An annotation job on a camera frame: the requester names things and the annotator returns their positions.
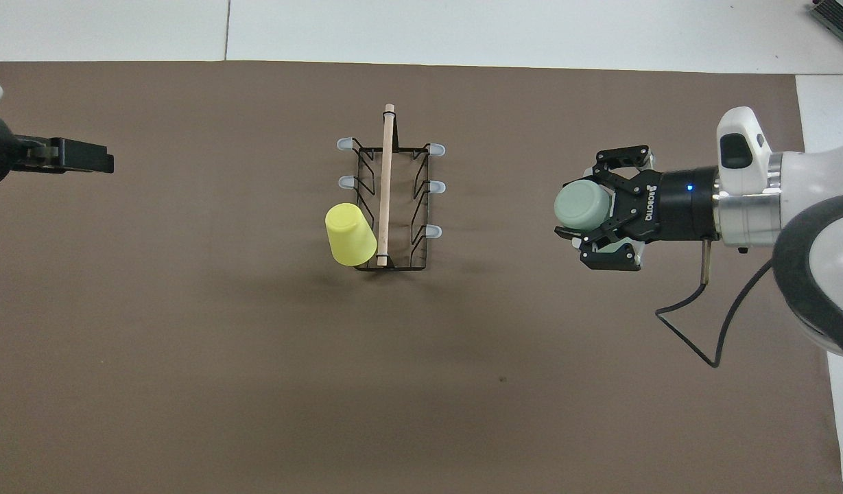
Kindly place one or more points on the brown table mat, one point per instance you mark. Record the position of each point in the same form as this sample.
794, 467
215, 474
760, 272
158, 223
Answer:
256, 343

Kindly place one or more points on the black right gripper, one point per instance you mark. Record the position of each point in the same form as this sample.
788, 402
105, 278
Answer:
678, 204

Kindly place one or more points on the pale green plastic cup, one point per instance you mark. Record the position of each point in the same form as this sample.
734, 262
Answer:
582, 204

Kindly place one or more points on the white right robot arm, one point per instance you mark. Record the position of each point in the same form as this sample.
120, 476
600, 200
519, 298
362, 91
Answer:
812, 226

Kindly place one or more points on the yellow plastic cup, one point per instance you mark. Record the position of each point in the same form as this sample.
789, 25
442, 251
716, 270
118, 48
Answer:
351, 237

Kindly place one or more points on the grey ribbed device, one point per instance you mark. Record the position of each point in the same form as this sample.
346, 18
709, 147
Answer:
839, 15

